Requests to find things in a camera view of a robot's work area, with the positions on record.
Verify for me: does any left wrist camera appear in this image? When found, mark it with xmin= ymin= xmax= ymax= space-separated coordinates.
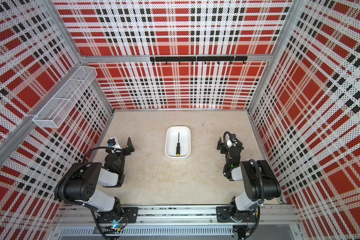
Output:
xmin=107 ymin=138 xmax=122 ymax=149

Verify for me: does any black hook rail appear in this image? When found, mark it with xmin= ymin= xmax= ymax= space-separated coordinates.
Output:
xmin=150 ymin=56 xmax=248 ymax=64

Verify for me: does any white plastic bin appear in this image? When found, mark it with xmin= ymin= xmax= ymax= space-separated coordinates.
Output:
xmin=165 ymin=126 xmax=191 ymax=160

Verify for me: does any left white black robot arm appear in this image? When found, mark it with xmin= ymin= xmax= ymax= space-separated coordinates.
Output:
xmin=54 ymin=138 xmax=135 ymax=216

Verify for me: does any black yellow screwdriver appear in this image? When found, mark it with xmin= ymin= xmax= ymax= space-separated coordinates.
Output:
xmin=176 ymin=133 xmax=181 ymax=156

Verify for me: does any white wire mesh shelf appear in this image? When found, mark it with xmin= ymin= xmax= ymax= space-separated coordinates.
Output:
xmin=33 ymin=66 xmax=97 ymax=129

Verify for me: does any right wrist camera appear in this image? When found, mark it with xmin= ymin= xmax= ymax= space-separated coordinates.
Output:
xmin=228 ymin=133 xmax=237 ymax=144

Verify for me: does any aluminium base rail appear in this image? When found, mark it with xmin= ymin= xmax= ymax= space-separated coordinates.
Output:
xmin=52 ymin=204 xmax=301 ymax=240

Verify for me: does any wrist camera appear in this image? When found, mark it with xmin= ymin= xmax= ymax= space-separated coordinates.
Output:
xmin=228 ymin=133 xmax=237 ymax=144
xmin=107 ymin=138 xmax=122 ymax=149

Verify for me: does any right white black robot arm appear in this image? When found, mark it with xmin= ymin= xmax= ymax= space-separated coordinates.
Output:
xmin=217 ymin=132 xmax=282 ymax=213

